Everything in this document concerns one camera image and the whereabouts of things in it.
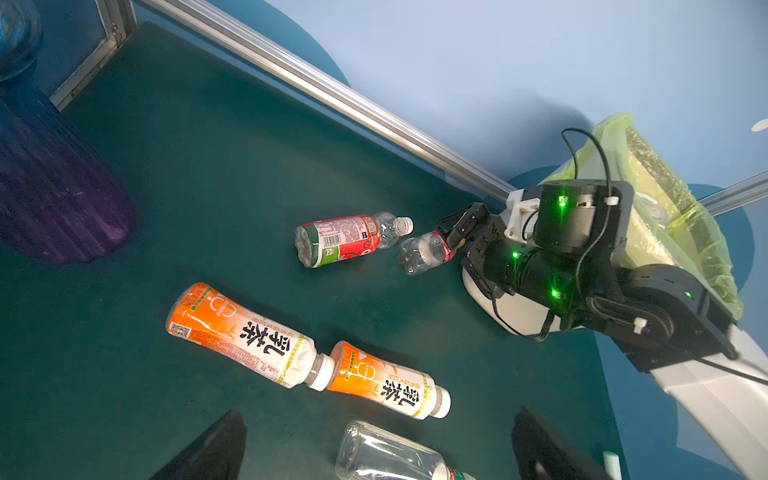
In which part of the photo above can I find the orange label white bottle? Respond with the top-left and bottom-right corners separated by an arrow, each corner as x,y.
327,341 -> 452,420

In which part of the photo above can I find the green bin liner bag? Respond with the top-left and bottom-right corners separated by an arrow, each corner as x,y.
546,113 -> 744,320

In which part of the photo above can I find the white trash bin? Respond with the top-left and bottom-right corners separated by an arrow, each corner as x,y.
462,269 -> 548,336

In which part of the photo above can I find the clear bottle red green label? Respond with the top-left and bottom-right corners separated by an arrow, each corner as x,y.
335,420 -> 475,480

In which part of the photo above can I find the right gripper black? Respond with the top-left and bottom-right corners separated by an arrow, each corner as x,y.
440,202 -> 540,300

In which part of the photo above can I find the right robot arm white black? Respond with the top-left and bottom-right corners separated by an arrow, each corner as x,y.
437,199 -> 767,479

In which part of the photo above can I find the purple plastic vase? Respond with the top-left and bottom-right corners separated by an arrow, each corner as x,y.
1,1 -> 136,264

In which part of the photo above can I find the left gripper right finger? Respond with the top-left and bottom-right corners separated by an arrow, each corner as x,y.
511,406 -> 610,480

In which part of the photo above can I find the cola bottle red label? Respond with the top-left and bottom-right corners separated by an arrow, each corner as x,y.
397,231 -> 455,276

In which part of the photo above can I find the aluminium frame rear rail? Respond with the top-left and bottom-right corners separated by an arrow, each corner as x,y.
141,1 -> 767,201

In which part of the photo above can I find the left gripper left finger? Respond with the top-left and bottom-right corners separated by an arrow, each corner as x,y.
151,410 -> 247,480

